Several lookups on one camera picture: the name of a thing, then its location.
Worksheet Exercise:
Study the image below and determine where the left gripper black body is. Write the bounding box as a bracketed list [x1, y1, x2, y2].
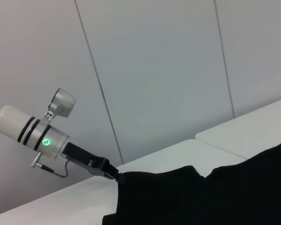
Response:
[60, 142, 108, 176]

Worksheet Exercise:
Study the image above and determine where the black shirt with white print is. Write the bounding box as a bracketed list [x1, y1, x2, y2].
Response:
[102, 138, 281, 225]

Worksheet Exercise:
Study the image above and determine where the left gripper grey cable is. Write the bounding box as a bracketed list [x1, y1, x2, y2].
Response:
[30, 152, 70, 179]

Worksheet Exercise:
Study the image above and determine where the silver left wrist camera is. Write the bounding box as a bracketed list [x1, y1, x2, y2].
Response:
[39, 88, 77, 125]

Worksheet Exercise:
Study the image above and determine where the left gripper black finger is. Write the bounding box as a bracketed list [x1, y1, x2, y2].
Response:
[104, 160, 119, 176]
[91, 172, 115, 181]

